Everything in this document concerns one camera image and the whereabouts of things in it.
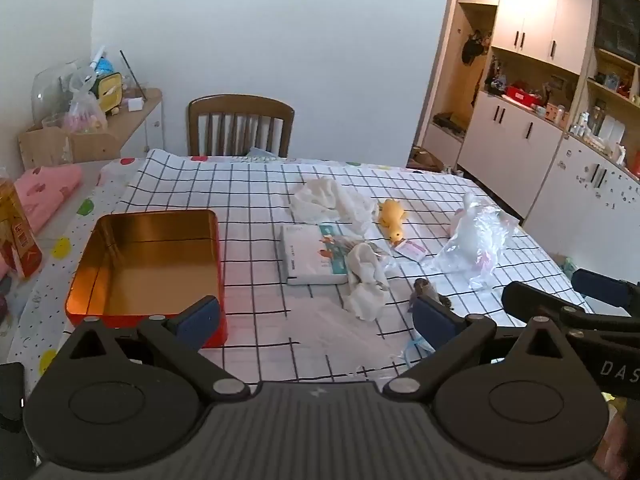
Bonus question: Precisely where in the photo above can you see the yellow rubber duck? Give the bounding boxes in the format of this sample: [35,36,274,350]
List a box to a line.
[376,199,408,247]

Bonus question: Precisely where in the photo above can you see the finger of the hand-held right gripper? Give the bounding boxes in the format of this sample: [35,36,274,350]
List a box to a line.
[571,268,640,317]
[501,281,640,333]

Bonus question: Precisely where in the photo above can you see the cardboard box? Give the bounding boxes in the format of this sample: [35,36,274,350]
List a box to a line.
[18,127,123,168]

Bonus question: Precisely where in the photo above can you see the black checked white tablecloth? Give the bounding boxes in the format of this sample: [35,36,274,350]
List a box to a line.
[107,149,596,386]

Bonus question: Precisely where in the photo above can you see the small pink white packet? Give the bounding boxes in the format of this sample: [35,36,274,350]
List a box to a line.
[395,240,428,262]

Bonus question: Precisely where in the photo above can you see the white wall cabinet unit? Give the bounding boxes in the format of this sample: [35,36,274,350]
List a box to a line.
[410,0,640,271]

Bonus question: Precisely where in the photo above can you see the brown wooden chair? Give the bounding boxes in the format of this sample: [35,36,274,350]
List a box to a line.
[187,94,296,158]

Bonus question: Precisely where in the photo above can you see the clear plastic bag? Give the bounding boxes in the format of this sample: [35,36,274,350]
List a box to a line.
[425,192,521,291]

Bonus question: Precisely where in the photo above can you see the white gauze cloth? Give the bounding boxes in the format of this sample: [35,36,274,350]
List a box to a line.
[291,177,378,235]

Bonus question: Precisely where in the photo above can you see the yellow alarm clock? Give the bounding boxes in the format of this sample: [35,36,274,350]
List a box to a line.
[97,72,124,115]

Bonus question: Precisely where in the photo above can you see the small brown object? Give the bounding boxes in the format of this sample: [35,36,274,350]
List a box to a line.
[411,277,453,311]

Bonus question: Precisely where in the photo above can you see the black device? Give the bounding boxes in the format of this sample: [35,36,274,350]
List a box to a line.
[0,362,26,461]

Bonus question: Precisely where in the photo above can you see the white tissue pack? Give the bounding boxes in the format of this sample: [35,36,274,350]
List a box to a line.
[280,224,361,286]

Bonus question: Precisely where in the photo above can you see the thin black stick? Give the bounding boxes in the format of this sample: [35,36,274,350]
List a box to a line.
[119,50,148,102]

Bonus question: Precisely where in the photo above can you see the pink printed cloth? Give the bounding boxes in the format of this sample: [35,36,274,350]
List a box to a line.
[12,164,83,233]

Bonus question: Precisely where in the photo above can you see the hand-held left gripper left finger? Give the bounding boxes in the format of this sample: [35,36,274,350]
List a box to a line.
[55,295,251,403]

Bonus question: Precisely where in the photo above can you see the plastic bag with pink items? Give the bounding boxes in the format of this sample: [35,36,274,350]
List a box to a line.
[65,87,108,135]

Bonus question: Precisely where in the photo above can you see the orange liquid bottle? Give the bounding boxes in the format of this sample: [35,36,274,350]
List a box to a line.
[0,167,43,280]

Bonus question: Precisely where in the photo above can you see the wooden side cabinet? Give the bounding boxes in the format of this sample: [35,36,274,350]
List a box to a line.
[97,87,167,163]

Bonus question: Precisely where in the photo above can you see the large clear plastic container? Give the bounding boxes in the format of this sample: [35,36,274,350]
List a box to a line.
[31,62,96,128]

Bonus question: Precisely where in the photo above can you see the dark hanging bag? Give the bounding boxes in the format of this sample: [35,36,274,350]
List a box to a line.
[461,30,493,66]

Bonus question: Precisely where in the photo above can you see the red tin box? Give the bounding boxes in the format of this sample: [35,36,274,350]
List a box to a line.
[65,209,228,348]

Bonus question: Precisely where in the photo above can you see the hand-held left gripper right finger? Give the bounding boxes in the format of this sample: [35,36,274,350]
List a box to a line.
[383,294,596,404]

